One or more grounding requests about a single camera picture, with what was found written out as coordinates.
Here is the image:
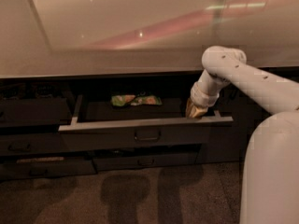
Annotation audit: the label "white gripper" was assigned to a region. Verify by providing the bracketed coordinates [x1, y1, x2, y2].
[185, 82, 220, 118]

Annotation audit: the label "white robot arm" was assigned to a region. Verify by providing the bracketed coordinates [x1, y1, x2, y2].
[191, 46, 299, 224]

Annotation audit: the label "green snack bag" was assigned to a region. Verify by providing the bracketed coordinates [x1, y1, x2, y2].
[111, 94, 163, 107]

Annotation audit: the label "dark snack packets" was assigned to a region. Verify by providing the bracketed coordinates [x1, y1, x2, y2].
[0, 82, 61, 100]

